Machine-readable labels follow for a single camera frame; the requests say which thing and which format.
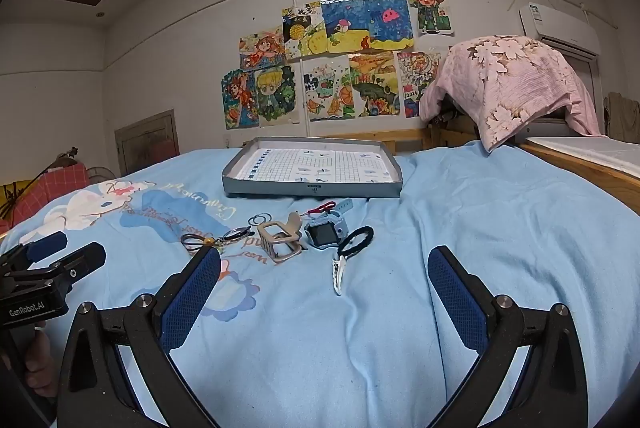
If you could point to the white alligator hair clip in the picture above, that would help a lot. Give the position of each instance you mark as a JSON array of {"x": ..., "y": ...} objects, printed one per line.
[{"x": 339, "y": 275}]

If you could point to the group of colourful wall drawings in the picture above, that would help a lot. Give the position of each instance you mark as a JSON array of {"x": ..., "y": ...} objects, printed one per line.
[{"x": 370, "y": 57}]

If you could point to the grey tray with grid paper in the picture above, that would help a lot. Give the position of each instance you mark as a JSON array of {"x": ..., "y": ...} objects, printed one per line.
[{"x": 312, "y": 167}]

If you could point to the pink floral cloth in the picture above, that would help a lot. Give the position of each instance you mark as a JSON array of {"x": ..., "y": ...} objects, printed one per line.
[{"x": 520, "y": 77}]

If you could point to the red plaid cloth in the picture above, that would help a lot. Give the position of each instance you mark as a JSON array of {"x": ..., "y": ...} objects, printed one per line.
[{"x": 55, "y": 193}]

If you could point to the white foam board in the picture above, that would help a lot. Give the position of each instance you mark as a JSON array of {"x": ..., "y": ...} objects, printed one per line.
[{"x": 590, "y": 150}]

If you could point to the olive cloth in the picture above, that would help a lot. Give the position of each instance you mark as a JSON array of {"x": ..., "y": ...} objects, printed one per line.
[{"x": 622, "y": 117}]

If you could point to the small electric fan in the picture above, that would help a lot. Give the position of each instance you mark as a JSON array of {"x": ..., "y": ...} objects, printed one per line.
[{"x": 97, "y": 174}]

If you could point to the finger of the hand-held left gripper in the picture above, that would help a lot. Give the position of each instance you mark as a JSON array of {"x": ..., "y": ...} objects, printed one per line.
[
  {"x": 47, "y": 245},
  {"x": 80, "y": 263}
]

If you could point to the light blue printed bedsheet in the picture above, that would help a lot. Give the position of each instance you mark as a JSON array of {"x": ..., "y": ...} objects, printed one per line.
[{"x": 500, "y": 218}]

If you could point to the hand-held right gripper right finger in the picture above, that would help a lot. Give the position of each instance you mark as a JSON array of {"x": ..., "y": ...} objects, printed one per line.
[{"x": 457, "y": 303}]

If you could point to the beige hair claw clip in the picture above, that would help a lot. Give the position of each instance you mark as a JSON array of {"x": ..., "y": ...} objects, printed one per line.
[{"x": 280, "y": 240}]

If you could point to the person's left hand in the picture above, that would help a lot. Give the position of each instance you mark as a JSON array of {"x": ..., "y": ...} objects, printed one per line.
[{"x": 39, "y": 365}]

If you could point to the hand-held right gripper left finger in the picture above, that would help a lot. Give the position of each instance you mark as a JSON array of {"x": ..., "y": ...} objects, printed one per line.
[{"x": 190, "y": 303}]

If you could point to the brown wall cabinet door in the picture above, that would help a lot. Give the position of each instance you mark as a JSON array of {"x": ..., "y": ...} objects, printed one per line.
[{"x": 147, "y": 142}]

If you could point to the white air conditioner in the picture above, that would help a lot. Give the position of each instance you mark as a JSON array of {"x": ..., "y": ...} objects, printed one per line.
[{"x": 555, "y": 25}]

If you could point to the light blue smartwatch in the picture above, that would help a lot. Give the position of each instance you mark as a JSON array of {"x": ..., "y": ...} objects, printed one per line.
[{"x": 320, "y": 235}]

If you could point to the yellow cloth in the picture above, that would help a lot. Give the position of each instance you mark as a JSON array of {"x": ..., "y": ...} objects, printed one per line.
[{"x": 12, "y": 200}]

